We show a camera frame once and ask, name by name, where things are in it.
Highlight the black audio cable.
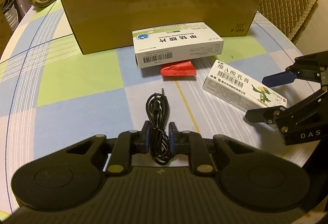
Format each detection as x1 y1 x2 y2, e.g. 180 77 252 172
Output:
145 87 176 166

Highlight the white tablets medicine box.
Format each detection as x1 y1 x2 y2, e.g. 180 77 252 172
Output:
132 22 224 69

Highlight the red candy packet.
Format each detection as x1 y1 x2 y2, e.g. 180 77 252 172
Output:
160 60 197 77

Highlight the checkered tablecloth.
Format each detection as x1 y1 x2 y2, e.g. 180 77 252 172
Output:
1 1 317 216

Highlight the long white ointment box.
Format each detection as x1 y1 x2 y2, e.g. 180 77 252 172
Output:
202 60 287 112

